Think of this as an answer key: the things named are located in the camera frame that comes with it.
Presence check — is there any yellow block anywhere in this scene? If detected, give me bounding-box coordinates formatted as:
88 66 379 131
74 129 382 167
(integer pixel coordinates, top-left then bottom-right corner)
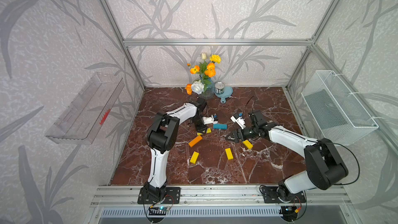
190 151 199 164
197 128 211 136
243 140 253 150
225 148 234 160

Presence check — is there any teal long block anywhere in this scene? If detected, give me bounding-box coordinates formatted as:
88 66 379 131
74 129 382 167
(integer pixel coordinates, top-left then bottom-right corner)
213 123 228 130

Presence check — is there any orange block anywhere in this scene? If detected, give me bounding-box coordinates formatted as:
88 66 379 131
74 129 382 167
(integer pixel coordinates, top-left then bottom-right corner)
188 135 202 147

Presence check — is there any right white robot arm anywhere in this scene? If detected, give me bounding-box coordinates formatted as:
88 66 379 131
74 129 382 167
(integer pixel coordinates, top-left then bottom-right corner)
226 111 349 203

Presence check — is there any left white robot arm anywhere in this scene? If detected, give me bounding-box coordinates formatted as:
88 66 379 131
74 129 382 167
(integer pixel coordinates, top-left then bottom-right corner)
144 97 207 201

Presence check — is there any flower bouquet in vase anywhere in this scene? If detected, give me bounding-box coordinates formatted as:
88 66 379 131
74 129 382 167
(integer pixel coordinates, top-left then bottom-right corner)
185 52 221 100

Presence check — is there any metal tin can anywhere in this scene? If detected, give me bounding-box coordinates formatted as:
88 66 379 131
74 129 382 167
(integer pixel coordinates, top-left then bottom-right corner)
215 82 225 95

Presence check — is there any light blue dish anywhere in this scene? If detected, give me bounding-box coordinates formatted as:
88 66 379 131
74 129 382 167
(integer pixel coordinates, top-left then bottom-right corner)
215 86 233 104

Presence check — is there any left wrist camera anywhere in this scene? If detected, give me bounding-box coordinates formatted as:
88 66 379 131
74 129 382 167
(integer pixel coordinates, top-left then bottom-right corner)
202 114 219 124

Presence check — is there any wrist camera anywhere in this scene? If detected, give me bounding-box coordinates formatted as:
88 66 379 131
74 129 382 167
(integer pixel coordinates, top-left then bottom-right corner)
202 114 219 124
230 113 246 129

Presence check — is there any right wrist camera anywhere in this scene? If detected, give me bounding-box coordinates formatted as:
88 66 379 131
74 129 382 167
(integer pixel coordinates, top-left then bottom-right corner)
230 113 246 129

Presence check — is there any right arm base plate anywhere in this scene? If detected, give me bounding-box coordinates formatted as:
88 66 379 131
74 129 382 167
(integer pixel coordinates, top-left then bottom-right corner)
259 185 307 204

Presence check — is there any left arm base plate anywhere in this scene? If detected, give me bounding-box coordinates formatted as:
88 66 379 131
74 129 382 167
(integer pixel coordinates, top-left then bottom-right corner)
137 187 181 204

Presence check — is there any white wire wall basket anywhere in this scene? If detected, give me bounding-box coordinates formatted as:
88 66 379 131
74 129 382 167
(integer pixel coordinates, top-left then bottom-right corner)
302 70 379 146

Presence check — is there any aluminium front rail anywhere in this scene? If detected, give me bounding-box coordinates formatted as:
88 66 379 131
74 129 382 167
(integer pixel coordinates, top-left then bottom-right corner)
90 184 352 207

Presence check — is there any clear plastic wall tray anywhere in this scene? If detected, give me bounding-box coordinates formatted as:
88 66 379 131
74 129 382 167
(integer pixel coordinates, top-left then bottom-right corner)
45 73 125 145

